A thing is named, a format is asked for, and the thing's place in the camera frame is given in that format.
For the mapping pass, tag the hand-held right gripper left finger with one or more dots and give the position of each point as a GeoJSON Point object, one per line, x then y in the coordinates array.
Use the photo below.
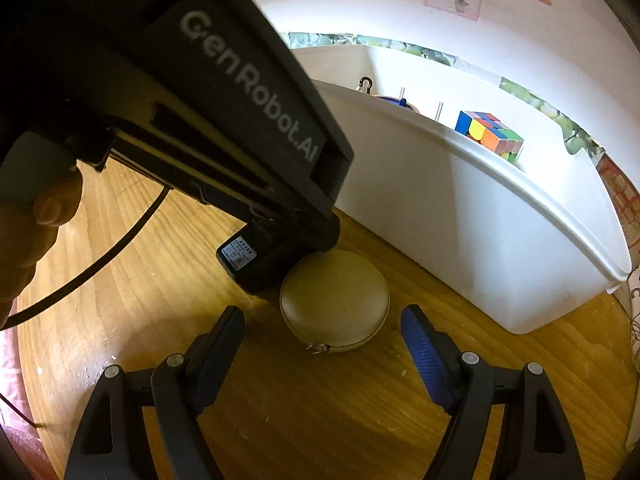
{"type": "Point", "coordinates": [220, 355]}

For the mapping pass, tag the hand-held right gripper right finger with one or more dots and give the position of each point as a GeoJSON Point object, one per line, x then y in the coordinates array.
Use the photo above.
{"type": "Point", "coordinates": [425, 355]}

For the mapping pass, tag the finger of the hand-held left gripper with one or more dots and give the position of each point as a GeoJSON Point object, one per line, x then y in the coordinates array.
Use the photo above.
{"type": "Point", "coordinates": [310, 227]}

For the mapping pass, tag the black charger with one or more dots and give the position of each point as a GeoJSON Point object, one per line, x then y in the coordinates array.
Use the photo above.
{"type": "Point", "coordinates": [250, 265]}

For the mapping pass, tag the gold round zip case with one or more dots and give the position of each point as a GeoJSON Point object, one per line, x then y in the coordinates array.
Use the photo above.
{"type": "Point", "coordinates": [335, 300]}

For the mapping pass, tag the white plastic storage bin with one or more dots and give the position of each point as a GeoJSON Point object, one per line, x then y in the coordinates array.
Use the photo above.
{"type": "Point", "coordinates": [475, 220]}

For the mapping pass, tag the orange round reel with carabiners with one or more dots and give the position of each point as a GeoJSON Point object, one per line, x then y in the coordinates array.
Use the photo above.
{"type": "Point", "coordinates": [397, 102]}

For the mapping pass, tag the multicoloured puzzle cube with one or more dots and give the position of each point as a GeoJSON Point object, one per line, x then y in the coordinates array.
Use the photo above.
{"type": "Point", "coordinates": [487, 132]}

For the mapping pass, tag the person's left hand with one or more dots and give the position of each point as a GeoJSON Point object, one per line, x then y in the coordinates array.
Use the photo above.
{"type": "Point", "coordinates": [30, 240]}

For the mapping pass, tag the large green grape printed carton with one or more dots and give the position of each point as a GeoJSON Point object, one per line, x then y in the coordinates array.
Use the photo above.
{"type": "Point", "coordinates": [350, 41]}

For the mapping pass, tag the person's pink pants leg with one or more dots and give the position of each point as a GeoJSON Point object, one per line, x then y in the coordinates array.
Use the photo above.
{"type": "Point", "coordinates": [12, 360]}

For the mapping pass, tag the brown drawn cardboard panel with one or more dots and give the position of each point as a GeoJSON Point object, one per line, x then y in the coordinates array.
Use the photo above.
{"type": "Point", "coordinates": [622, 200]}

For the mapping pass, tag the small green grape printed strip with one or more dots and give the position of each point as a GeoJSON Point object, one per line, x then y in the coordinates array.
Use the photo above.
{"type": "Point", "coordinates": [555, 110]}

